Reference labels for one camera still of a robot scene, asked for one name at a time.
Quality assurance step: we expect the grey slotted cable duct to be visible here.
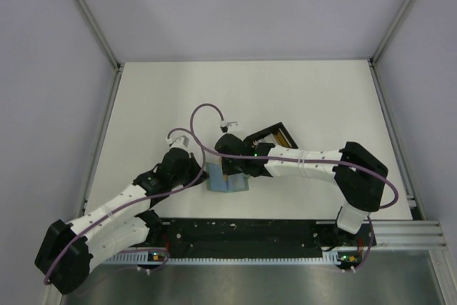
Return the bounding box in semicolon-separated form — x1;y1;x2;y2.
103;251;341;266

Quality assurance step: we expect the green card holder wallet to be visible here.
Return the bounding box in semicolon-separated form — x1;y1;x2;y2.
206;163;249;193

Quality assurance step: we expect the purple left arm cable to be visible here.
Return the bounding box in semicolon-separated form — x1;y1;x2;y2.
42;127;207;286

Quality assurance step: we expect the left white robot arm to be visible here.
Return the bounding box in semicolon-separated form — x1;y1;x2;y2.
34;147;207;294

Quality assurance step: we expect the right aluminium corner post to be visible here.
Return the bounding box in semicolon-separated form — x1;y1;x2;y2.
370;0;416;68

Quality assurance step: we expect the left aluminium corner post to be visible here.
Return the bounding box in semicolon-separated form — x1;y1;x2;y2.
73;0;121;71

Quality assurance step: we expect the black card box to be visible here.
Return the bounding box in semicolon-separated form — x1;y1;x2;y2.
243;122;298;149

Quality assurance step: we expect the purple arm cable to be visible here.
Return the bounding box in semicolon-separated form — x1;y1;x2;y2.
189;104;400;266
42;127;207;286

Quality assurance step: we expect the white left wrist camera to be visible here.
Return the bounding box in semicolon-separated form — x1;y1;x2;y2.
166;134;189;151

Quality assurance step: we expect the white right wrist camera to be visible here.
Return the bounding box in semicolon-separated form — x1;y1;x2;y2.
219;120;242;134

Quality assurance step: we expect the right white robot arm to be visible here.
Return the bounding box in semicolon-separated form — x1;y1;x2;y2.
214;134;388;245

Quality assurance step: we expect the aluminium corner post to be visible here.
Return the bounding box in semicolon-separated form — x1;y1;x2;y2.
370;0;416;68
73;0;121;71

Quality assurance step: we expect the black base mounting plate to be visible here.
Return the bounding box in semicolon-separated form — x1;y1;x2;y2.
140;218;371;259

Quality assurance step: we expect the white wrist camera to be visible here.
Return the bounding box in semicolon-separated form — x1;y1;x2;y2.
166;134;189;151
219;120;242;134

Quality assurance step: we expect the stack of white cards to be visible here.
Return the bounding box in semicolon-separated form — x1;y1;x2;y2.
258;134;278;145

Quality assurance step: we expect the aluminium front frame rail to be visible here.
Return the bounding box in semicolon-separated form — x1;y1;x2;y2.
373;221;447;251

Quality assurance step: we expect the gold orange card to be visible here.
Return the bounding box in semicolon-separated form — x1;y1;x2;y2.
219;158;230;182

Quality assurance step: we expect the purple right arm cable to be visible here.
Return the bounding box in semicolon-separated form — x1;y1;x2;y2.
189;104;400;266

